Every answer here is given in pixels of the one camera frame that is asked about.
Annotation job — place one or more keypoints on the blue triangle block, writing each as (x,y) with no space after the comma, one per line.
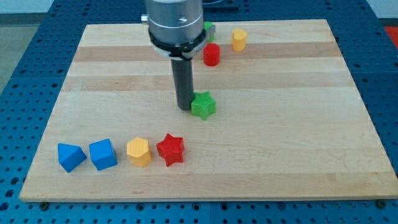
(70,156)

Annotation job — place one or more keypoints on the red star block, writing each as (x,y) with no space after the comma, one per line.
(171,149)

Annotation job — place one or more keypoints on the green block behind arm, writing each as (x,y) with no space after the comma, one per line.
(209,28)

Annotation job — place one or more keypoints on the yellow hexagon block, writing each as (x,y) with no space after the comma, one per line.
(138,152)

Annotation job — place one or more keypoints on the wooden board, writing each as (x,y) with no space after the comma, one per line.
(289,124)

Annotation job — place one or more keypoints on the green star block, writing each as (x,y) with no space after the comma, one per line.
(203,105)

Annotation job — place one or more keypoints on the red cylinder block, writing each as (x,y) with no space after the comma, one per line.
(211,54)

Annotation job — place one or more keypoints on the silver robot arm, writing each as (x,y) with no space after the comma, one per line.
(177,31)

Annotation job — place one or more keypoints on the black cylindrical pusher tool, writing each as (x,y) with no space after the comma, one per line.
(183,80)

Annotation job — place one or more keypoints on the blue cube block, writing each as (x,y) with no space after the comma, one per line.
(102,154)

